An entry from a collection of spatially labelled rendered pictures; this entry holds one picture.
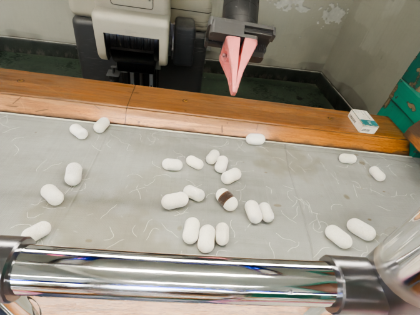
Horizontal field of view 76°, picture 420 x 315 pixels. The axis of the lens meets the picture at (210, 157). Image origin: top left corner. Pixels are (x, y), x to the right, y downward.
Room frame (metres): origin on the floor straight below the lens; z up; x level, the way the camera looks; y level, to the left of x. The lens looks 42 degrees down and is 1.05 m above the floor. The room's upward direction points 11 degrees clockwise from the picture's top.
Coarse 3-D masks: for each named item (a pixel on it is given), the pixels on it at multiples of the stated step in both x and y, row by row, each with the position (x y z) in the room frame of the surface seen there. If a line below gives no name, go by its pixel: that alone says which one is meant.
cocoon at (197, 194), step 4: (184, 188) 0.26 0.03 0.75; (188, 188) 0.26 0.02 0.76; (192, 188) 0.26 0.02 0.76; (196, 188) 0.26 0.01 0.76; (188, 192) 0.25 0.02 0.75; (192, 192) 0.25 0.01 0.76; (196, 192) 0.25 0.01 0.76; (200, 192) 0.25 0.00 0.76; (188, 196) 0.25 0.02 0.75; (192, 196) 0.25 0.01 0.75; (196, 196) 0.25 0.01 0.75; (200, 196) 0.25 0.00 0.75; (196, 200) 0.24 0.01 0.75; (200, 200) 0.25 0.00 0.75
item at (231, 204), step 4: (224, 188) 0.27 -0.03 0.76; (216, 192) 0.26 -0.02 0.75; (220, 192) 0.26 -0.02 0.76; (216, 196) 0.26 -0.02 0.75; (228, 200) 0.25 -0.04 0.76; (232, 200) 0.25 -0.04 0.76; (236, 200) 0.25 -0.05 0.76; (224, 204) 0.24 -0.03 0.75; (228, 204) 0.24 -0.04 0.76; (232, 204) 0.24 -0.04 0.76; (236, 204) 0.24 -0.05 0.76; (228, 208) 0.24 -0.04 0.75; (232, 208) 0.24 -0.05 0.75
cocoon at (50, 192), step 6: (48, 186) 0.21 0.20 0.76; (54, 186) 0.21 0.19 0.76; (42, 192) 0.20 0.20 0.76; (48, 192) 0.20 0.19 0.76; (54, 192) 0.20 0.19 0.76; (60, 192) 0.21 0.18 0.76; (48, 198) 0.19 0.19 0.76; (54, 198) 0.20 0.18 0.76; (60, 198) 0.20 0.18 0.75; (54, 204) 0.19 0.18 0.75
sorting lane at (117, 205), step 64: (0, 128) 0.32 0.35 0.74; (64, 128) 0.35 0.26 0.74; (128, 128) 0.38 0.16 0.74; (0, 192) 0.20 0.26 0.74; (64, 192) 0.22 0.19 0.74; (128, 192) 0.24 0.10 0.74; (256, 192) 0.29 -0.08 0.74; (320, 192) 0.32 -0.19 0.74; (384, 192) 0.35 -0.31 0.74; (256, 256) 0.18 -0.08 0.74; (320, 256) 0.20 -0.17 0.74
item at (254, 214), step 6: (246, 204) 0.25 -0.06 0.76; (252, 204) 0.25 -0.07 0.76; (258, 204) 0.25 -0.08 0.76; (246, 210) 0.24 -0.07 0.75; (252, 210) 0.24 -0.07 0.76; (258, 210) 0.24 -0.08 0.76; (252, 216) 0.23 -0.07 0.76; (258, 216) 0.23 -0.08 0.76; (252, 222) 0.23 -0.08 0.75; (258, 222) 0.23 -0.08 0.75
